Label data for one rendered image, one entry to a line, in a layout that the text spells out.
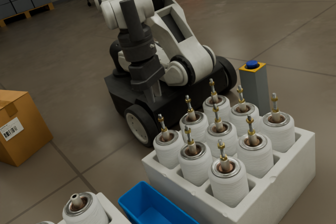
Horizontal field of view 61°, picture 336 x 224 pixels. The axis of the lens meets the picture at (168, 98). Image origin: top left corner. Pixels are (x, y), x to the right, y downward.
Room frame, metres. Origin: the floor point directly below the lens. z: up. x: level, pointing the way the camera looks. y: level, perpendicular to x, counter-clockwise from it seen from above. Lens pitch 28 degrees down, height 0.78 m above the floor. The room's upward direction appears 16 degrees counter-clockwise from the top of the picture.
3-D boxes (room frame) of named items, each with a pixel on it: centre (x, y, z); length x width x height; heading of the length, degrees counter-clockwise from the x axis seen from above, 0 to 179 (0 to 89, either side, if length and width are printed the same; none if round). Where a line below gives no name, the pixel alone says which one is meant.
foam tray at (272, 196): (0.71, -0.13, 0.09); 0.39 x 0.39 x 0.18; 33
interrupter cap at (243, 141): (0.61, -0.19, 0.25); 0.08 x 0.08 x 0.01
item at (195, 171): (0.65, -0.03, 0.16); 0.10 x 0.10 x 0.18
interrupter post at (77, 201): (0.57, 0.30, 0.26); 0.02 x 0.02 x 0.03
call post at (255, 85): (0.94, -0.33, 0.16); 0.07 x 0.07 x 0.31; 33
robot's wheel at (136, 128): (1.11, 0.15, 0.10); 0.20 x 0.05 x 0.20; 31
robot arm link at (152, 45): (0.74, 0.03, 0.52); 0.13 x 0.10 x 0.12; 141
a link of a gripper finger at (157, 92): (0.76, 0.02, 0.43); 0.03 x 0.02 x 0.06; 51
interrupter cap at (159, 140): (0.75, 0.04, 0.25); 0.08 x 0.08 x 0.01
